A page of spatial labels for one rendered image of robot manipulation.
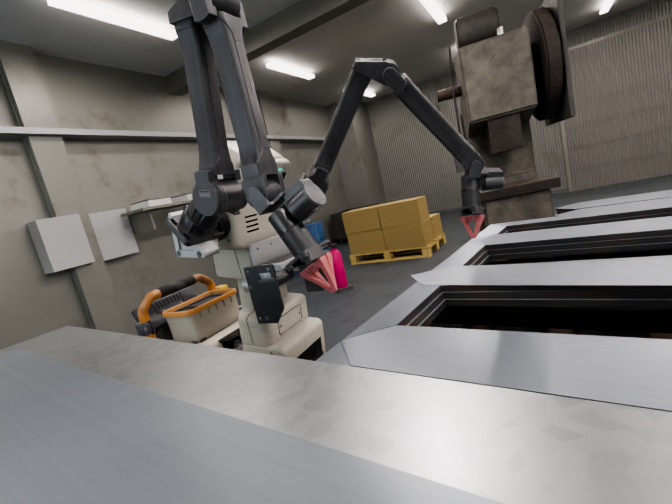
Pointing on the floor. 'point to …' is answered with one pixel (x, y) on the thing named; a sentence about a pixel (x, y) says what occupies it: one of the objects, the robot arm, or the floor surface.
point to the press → (511, 102)
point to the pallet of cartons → (393, 231)
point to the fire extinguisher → (339, 271)
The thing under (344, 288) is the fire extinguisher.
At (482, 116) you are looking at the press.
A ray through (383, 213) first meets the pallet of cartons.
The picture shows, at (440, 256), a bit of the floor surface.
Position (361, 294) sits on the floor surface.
